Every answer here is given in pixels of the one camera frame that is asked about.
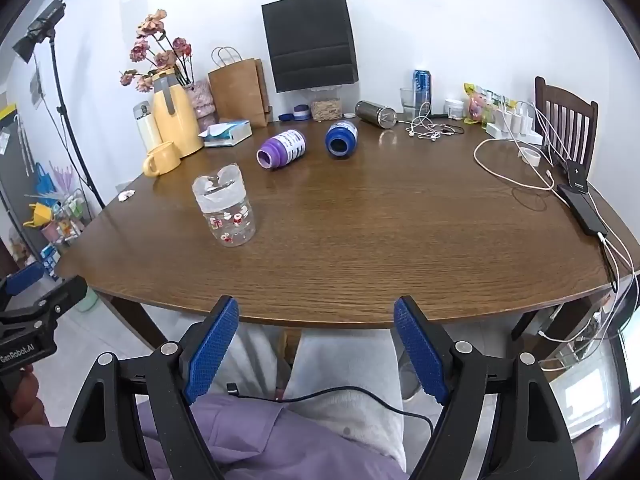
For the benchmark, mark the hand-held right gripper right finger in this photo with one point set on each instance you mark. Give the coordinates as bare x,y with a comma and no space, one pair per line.
420,352

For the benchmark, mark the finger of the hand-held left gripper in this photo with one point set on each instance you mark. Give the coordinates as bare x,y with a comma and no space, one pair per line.
25,278
65,296

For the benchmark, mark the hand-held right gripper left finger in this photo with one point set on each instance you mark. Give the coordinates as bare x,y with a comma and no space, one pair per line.
210,352

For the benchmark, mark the purple cup white label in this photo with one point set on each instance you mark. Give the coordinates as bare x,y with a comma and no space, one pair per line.
285,148

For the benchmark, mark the blue cup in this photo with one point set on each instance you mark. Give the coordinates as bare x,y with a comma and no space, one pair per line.
342,132

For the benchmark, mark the person's left hand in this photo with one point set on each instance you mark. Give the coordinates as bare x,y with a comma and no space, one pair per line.
27,396

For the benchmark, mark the pale green bin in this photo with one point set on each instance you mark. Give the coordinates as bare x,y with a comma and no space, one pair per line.
89,300

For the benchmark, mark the cluttered storage rack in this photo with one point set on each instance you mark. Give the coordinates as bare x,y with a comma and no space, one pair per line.
55,220

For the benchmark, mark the person's grey pants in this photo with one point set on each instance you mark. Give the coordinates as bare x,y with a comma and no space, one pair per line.
340,370

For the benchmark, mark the black cabinet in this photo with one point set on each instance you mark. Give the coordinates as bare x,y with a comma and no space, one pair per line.
12,170

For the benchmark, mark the person's purple jacket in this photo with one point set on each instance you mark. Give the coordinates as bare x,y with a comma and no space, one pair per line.
280,442

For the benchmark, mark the small white scrap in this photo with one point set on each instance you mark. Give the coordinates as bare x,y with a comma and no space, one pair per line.
126,196

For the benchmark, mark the clear plastic jar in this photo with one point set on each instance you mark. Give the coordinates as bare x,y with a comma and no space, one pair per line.
226,216

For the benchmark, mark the yellow mug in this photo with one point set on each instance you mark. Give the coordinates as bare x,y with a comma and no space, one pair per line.
165,159

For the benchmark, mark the white thermos bottle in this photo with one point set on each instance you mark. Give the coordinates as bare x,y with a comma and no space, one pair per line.
146,131

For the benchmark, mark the yellow thermos jug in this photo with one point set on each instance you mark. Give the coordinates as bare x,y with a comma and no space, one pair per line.
175,125

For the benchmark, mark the black phone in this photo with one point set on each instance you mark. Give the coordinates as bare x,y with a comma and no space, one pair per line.
582,207

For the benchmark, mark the blue tissue box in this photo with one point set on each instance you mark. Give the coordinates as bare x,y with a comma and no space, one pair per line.
232,135

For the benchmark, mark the white tape roll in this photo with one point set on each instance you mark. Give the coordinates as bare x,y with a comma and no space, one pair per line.
532,161

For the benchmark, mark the white earphones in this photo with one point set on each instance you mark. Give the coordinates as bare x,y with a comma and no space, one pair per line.
411,130

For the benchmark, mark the white power strip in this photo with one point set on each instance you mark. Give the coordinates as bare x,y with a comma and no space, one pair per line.
515,136

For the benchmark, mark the pink vase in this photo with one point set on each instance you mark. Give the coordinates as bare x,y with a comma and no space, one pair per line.
202,98

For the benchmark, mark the steel tumbler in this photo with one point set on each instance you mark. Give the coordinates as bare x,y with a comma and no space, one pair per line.
372,111

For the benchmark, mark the white charger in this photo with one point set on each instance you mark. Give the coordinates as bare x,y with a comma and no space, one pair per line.
504,120
525,116

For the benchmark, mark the blue round lid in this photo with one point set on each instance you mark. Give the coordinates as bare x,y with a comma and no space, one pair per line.
286,117

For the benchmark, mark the clear drinking glass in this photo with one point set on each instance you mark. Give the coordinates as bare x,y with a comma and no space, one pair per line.
407,103

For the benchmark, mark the pink yellow snack packet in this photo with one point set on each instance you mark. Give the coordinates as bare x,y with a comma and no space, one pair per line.
475,105

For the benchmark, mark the small blue white jar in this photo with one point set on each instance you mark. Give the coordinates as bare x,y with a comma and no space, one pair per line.
301,112

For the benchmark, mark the black light stand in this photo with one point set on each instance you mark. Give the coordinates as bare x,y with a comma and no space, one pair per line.
45,17

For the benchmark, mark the brown paper bag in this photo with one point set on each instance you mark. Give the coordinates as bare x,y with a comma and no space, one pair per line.
237,91

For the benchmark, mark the green white packet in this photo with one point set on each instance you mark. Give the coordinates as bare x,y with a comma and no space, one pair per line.
497,99

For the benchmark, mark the blue drink can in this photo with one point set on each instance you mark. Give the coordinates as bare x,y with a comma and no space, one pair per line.
422,85

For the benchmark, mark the dried pink flowers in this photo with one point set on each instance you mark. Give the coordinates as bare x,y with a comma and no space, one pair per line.
150,22

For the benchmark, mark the dark wooden chair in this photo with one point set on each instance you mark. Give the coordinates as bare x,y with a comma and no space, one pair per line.
565,95

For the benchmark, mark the black paper bag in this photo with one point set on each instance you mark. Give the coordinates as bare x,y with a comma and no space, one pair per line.
310,40

